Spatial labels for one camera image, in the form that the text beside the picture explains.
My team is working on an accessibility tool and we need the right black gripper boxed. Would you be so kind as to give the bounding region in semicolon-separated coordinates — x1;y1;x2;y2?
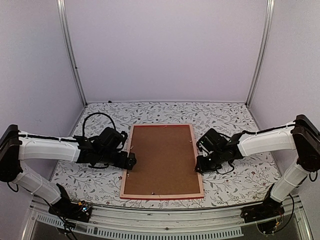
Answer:
195;149;225;174

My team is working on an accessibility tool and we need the aluminium corner post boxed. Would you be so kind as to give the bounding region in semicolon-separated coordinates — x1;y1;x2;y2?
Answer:
56;0;88;108
245;0;275;108

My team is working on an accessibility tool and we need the red wooden picture frame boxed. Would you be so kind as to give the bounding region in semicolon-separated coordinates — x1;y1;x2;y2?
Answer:
119;123;205;200

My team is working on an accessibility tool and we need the right aluminium corner post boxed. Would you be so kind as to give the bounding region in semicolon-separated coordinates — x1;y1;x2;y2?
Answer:
245;0;275;108

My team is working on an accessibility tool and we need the brown cardboard backing board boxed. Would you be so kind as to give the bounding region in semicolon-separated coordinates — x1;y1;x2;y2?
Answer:
123;125;201;195

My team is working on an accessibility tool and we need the floral patterned table cover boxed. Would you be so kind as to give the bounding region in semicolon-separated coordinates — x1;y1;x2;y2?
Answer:
51;102;281;209

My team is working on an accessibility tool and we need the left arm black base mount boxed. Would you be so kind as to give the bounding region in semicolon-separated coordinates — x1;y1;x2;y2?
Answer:
48;183;92;223

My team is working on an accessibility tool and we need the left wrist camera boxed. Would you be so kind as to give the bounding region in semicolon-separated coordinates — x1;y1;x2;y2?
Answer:
120;131;128;149

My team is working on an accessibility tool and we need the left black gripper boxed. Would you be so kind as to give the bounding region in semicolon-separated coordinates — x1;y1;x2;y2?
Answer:
97;151;137;170

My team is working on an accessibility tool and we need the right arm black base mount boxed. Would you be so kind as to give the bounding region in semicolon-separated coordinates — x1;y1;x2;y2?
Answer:
240;198;285;223

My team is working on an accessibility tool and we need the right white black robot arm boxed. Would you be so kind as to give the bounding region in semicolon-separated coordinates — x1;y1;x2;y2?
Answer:
194;114;320;218

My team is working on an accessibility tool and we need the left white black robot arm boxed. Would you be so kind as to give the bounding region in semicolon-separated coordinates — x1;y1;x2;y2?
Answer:
0;124;137;217

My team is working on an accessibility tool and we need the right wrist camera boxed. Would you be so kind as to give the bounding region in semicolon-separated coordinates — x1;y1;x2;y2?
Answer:
196;140;208;155

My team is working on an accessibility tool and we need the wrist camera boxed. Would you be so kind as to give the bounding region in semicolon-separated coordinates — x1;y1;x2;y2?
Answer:
120;131;128;149
196;140;208;155

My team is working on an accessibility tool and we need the left aluminium corner post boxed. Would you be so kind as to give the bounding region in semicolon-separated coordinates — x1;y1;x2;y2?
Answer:
56;0;88;108

